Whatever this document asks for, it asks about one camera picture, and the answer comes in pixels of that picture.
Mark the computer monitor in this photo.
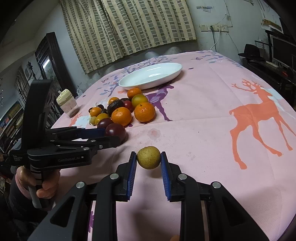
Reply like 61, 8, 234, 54
271, 37, 295, 70

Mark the dark purple passion fruit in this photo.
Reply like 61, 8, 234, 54
107, 99, 125, 117

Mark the small orange kumquat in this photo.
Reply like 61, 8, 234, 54
108, 97, 119, 104

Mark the small yellow-green round fruit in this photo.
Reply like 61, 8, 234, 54
137, 146, 161, 170

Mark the black hat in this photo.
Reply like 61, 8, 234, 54
238, 44, 265, 62

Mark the pink printed tablecloth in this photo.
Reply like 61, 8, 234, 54
55, 51, 295, 240

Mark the small orange tomato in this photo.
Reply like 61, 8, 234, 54
89, 107, 102, 117

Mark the yellow-orange tomato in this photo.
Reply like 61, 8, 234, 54
95, 113, 109, 126

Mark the dark red plum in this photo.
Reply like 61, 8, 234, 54
105, 123, 126, 142
97, 118, 113, 128

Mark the person's left hand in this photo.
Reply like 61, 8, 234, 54
15, 165, 61, 200

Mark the plastic jar with cream lid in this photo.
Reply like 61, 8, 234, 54
56, 89, 79, 118

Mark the striped beige curtain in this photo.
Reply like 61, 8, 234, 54
60, 1, 197, 74

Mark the white oval plate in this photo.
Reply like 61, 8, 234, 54
118, 63, 183, 90

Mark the bookshelf with books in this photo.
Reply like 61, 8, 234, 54
1, 101, 23, 153

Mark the yellow-green tomato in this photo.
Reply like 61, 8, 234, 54
132, 94, 149, 108

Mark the white power cable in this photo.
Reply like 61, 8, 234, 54
210, 26, 221, 52

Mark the wall power strip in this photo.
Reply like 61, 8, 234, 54
199, 24, 229, 33

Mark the red cherry tomato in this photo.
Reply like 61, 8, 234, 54
123, 100, 134, 113

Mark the large orange tangerine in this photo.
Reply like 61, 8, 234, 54
134, 102, 156, 123

